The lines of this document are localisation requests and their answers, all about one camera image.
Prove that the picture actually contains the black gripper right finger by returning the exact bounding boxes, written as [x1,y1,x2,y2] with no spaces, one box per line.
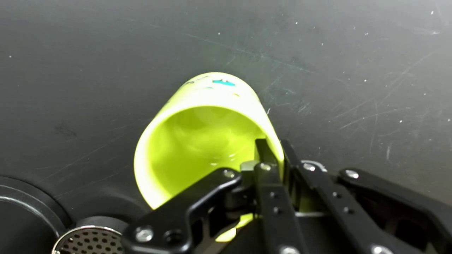
[282,142,452,254]

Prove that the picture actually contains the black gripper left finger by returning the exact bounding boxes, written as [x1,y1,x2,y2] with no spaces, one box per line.
[121,140,306,254]

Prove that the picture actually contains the green plastic cup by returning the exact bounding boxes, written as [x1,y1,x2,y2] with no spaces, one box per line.
[132,71,285,245]

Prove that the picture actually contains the black drip tray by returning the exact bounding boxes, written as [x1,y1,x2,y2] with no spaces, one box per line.
[0,177,126,254]

